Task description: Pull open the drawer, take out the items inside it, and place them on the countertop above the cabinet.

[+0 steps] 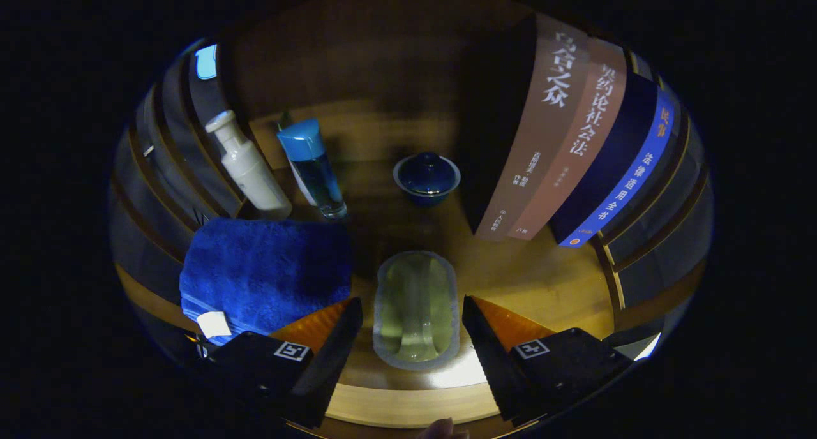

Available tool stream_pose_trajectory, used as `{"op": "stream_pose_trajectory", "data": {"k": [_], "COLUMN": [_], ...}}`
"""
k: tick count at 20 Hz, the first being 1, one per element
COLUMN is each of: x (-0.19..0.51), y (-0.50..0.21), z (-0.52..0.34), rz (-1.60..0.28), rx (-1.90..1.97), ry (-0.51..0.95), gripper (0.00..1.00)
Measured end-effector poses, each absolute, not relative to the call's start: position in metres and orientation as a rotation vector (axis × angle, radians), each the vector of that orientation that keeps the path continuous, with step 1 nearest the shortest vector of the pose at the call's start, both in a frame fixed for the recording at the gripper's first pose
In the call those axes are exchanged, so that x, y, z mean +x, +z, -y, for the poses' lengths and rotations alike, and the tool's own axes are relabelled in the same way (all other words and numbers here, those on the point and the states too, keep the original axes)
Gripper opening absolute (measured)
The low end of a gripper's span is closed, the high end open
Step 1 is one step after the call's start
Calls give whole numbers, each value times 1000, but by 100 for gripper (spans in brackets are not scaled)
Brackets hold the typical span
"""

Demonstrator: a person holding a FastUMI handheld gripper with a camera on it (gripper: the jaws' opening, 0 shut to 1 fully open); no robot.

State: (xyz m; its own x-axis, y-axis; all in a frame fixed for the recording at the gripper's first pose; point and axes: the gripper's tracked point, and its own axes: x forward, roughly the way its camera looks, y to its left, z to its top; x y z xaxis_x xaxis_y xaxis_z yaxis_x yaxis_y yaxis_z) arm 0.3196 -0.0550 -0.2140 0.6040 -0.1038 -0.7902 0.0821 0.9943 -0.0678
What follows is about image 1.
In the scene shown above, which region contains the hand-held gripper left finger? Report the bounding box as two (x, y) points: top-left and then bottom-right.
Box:
(195, 297), (364, 429)

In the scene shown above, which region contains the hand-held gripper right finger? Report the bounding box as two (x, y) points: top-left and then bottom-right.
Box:
(462, 295), (633, 425)

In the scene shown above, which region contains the wooden countertop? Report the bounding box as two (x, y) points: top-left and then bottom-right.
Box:
(115, 98), (664, 436)

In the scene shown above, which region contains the wooden cabinet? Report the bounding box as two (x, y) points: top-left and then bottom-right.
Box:
(109, 0), (712, 439)

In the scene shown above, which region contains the folded blue towel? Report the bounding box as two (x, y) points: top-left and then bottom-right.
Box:
(179, 218), (353, 347)

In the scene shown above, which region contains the blue capped tube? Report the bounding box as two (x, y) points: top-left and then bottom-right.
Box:
(276, 118), (348, 220)

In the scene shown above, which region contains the dark blue lidded bowl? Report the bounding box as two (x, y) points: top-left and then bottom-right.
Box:
(393, 151), (461, 207)

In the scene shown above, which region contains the white pump bottle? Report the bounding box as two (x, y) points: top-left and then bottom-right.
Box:
(204, 110), (293, 213)

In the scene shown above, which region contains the dark brown book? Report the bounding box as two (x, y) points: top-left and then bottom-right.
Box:
(460, 13), (591, 242)

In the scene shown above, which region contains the blue book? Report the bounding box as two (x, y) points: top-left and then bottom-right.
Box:
(549, 69), (677, 248)

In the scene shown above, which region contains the reddish brown book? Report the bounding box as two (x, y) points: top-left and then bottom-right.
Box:
(507, 37), (628, 241)

